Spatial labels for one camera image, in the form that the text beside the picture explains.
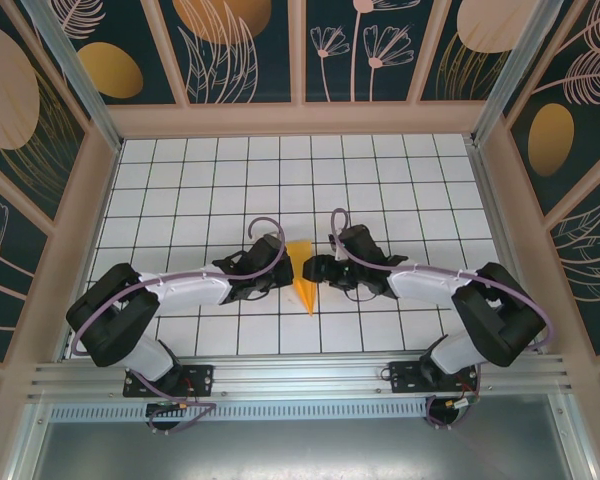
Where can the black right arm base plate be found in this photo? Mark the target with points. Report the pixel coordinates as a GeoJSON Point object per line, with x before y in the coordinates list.
{"type": "Point", "coordinates": [405, 380]}

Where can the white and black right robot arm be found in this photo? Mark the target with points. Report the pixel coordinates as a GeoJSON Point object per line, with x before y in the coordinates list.
{"type": "Point", "coordinates": [420, 287]}

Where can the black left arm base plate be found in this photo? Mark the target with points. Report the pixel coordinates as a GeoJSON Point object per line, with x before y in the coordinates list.
{"type": "Point", "coordinates": [202, 380]}

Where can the grey sheet metal panel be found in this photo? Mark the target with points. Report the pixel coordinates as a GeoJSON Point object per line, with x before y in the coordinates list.
{"type": "Point", "coordinates": [305, 450]}

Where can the aluminium corner post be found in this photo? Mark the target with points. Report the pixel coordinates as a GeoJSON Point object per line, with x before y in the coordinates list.
{"type": "Point", "coordinates": [72, 65]}
{"type": "Point", "coordinates": [516, 65]}

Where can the aluminium side rail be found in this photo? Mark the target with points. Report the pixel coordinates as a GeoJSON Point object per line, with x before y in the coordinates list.
{"type": "Point", "coordinates": [491, 200]}

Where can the aluminium mounting rail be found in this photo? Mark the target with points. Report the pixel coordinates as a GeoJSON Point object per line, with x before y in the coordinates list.
{"type": "Point", "coordinates": [305, 375]}

